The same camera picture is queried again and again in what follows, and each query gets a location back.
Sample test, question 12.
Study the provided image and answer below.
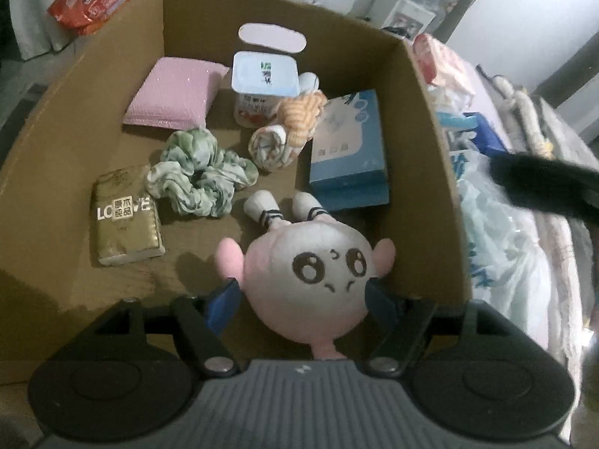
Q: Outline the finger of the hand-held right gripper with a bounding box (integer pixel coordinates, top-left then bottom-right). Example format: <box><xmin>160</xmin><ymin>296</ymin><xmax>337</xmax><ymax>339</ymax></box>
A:
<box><xmin>487</xmin><ymin>152</ymin><xmax>599</xmax><ymax>223</ymax></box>

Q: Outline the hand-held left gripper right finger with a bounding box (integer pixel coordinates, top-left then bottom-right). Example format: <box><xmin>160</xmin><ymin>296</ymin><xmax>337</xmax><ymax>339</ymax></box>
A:
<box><xmin>364</xmin><ymin>278</ymin><xmax>557</xmax><ymax>381</ymax></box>

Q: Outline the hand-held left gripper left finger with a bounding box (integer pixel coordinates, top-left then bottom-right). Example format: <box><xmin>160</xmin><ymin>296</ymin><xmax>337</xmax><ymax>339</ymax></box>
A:
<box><xmin>61</xmin><ymin>279</ymin><xmax>249</xmax><ymax>379</ymax></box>

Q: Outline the pink plush doll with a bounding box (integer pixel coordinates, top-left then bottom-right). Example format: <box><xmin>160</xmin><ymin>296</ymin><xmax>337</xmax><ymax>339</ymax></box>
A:
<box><xmin>214</xmin><ymin>190</ymin><xmax>398</xmax><ymax>361</ymax></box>

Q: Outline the gold tissue pack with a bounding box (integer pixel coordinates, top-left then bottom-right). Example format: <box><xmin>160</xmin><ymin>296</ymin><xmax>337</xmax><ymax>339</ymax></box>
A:
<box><xmin>90</xmin><ymin>165</ymin><xmax>167</xmax><ymax>267</ymax></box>

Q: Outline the green white scrunchie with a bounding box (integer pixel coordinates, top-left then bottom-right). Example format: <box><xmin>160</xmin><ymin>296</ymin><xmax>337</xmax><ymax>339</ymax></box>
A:
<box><xmin>146</xmin><ymin>128</ymin><xmax>259</xmax><ymax>218</ymax></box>

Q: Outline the blue tissue box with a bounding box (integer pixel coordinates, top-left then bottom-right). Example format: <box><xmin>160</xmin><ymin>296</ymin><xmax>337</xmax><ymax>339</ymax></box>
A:
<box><xmin>309</xmin><ymin>89</ymin><xmax>390</xmax><ymax>211</ymax></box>

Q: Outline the white patterned sock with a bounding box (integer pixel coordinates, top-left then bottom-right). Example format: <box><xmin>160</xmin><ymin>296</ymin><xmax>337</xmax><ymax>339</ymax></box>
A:
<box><xmin>248</xmin><ymin>124</ymin><xmax>301</xmax><ymax>172</ymax></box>

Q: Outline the orange striped cloth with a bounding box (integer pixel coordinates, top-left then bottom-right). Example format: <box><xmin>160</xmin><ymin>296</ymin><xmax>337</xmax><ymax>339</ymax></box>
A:
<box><xmin>277</xmin><ymin>72</ymin><xmax>329</xmax><ymax>151</ymax></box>

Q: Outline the brown cardboard box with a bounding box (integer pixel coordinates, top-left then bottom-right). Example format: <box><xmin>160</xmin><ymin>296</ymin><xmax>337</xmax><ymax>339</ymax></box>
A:
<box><xmin>0</xmin><ymin>0</ymin><xmax>473</xmax><ymax>387</ymax></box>

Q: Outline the white yogurt cup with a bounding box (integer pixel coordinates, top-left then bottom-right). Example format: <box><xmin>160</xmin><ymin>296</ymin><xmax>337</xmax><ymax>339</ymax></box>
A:
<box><xmin>231</xmin><ymin>51</ymin><xmax>301</xmax><ymax>127</ymax></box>

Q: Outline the blue packet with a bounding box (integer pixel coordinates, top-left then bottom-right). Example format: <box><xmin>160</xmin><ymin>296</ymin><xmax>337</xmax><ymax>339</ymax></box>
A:
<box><xmin>461</xmin><ymin>112</ymin><xmax>508</xmax><ymax>156</ymax></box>

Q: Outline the pale blue plastic bag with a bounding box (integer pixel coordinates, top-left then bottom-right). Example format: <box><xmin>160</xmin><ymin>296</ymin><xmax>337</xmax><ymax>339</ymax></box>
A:
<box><xmin>451</xmin><ymin>150</ymin><xmax>562</xmax><ymax>342</ymax></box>

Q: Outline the red white snack packet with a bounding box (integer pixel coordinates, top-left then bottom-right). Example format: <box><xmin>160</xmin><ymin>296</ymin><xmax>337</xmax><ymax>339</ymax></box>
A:
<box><xmin>414</xmin><ymin>33</ymin><xmax>473</xmax><ymax>100</ymax></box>

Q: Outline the grey folded board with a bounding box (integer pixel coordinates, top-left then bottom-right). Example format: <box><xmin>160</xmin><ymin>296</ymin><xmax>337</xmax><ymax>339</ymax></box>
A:
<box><xmin>440</xmin><ymin>0</ymin><xmax>492</xmax><ymax>44</ymax></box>

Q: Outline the white water dispenser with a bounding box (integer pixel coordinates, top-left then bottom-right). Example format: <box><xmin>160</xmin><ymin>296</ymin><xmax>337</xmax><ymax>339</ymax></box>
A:
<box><xmin>381</xmin><ymin>0</ymin><xmax>436</xmax><ymax>40</ymax></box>

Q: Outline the pink bubble mailer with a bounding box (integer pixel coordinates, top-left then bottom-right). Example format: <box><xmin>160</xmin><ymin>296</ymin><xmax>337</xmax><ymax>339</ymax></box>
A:
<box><xmin>122</xmin><ymin>57</ymin><xmax>230</xmax><ymax>131</ymax></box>

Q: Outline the white curtain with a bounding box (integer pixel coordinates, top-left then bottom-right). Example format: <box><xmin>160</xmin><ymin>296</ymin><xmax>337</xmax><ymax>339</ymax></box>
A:
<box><xmin>8</xmin><ymin>0</ymin><xmax>76</xmax><ymax>61</ymax></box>

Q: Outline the white braided rope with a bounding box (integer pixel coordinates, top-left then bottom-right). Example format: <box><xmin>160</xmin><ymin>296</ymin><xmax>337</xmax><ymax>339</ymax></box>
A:
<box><xmin>493</xmin><ymin>75</ymin><xmax>555</xmax><ymax>161</ymax></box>

